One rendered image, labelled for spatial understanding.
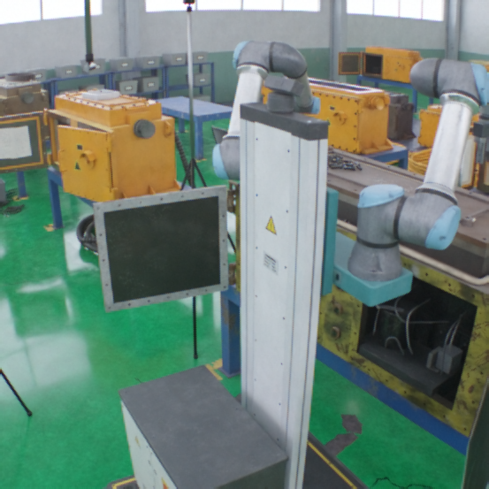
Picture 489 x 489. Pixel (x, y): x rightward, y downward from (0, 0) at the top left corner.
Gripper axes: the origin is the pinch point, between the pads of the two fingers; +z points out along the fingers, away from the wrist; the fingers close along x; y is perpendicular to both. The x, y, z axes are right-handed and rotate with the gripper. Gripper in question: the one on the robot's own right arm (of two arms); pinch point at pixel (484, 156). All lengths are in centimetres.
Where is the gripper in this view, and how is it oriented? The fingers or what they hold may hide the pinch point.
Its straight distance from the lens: 210.9
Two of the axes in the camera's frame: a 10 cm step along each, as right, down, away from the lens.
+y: -4.9, -3.3, 8.1
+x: -8.7, 2.0, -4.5
